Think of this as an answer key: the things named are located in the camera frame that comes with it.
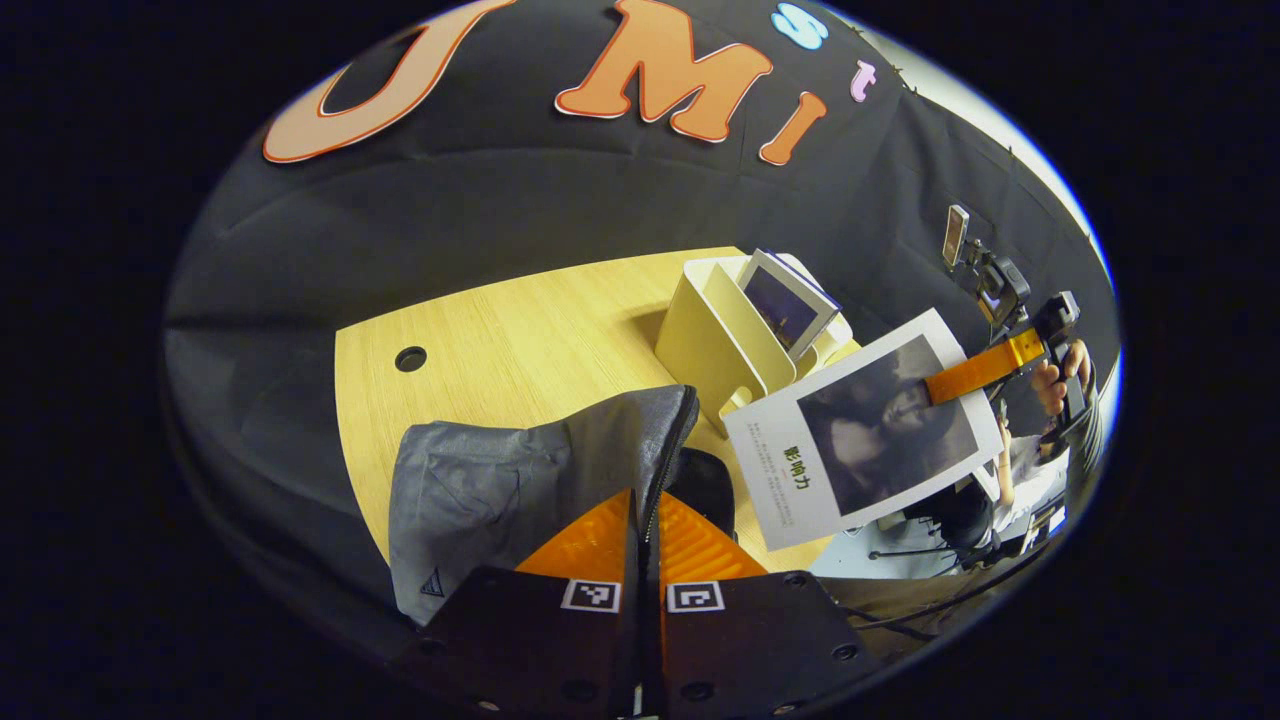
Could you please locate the cream plastic bookshelf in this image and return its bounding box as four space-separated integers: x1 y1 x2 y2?
655 253 861 439

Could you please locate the grey schoolbag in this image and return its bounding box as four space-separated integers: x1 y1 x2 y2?
388 385 738 628

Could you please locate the black cable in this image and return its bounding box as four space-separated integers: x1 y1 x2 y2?
850 545 1051 633

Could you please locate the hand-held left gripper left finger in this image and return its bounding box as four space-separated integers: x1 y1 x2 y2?
398 487 643 719

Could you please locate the blue book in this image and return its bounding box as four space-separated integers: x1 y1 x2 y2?
737 248 841 363

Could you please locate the white book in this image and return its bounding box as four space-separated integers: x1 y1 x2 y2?
722 308 1006 552

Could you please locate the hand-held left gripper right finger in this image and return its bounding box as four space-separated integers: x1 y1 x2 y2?
648 490 883 719

